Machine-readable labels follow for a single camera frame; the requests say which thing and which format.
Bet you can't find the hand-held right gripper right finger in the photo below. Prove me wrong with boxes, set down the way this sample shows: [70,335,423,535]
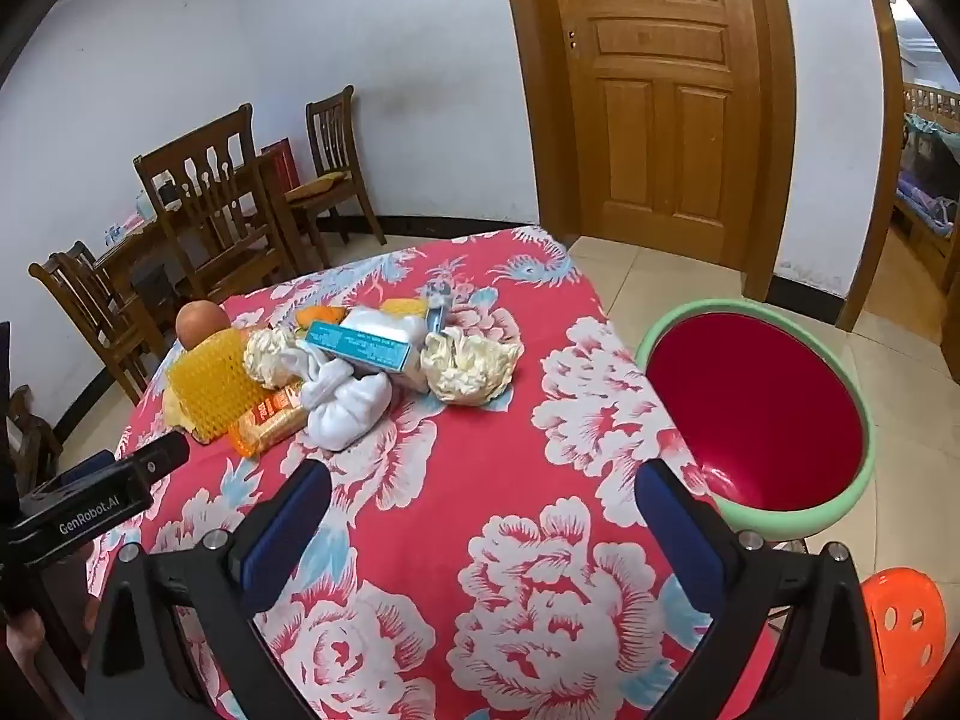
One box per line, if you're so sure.
[634,457,878,720]

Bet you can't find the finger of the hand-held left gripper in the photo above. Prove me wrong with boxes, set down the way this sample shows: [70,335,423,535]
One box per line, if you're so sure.
[120,431,192,481]

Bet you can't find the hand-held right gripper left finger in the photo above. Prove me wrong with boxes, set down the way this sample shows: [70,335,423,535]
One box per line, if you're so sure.
[84,459,335,720]

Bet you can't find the yellow foam fruit net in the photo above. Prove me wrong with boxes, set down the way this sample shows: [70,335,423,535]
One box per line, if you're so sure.
[165,330,263,443]

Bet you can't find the orange cardboard box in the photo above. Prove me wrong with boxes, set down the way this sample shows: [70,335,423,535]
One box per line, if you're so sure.
[227,382,312,460]

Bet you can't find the green bin with red inside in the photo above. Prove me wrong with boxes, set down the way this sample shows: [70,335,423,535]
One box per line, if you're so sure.
[635,298,877,541]

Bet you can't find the white bundle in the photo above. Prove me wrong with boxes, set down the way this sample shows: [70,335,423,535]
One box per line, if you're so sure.
[281,341,395,452]

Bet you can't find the small cream foam fruit net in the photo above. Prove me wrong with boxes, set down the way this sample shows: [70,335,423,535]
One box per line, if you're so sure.
[244,326,297,391]

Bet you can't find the teal medicine box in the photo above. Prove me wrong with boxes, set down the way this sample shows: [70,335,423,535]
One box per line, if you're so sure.
[302,320,421,377]

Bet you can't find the orange wrapper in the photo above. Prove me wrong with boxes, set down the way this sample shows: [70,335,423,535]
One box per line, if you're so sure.
[294,304,350,331]

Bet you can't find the large cream foam fruit net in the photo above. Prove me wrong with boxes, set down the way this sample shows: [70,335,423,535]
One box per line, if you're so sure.
[420,326,524,406]

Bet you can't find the blue grey tube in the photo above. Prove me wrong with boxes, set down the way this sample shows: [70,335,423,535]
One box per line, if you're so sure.
[424,281,451,335]

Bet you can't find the dark wooden furniture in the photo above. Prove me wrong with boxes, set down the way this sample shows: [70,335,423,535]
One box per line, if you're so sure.
[4,382,65,496]

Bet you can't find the red apple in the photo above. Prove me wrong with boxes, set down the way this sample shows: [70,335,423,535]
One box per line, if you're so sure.
[175,301,232,350]

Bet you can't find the low wooden chair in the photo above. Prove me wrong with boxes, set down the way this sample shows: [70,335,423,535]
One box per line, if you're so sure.
[28,253,162,406]
[69,240,121,293]

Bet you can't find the red floral tablecloth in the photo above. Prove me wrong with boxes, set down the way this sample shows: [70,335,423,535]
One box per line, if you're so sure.
[86,223,781,720]

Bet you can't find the orange plastic stool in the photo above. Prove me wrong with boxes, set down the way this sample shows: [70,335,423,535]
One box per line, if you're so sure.
[859,567,950,720]

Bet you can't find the tall wooden chair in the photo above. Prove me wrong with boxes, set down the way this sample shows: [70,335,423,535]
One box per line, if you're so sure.
[133,105,297,301]

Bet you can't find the yellow seat cushion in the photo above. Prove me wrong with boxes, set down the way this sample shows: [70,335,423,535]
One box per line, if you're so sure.
[289,172,353,200]

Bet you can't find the wooden chair with cushion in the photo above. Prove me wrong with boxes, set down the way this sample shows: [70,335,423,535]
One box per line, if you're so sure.
[285,85,387,248]

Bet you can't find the wooden bunk bed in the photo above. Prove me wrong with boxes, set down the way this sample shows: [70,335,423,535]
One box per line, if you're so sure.
[892,82,960,263]

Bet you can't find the wooden door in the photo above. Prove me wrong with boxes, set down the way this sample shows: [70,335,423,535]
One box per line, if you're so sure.
[499,0,796,301]

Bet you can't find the wooden doorway frame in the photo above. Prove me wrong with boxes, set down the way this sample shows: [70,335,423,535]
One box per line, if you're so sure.
[836,0,908,331]

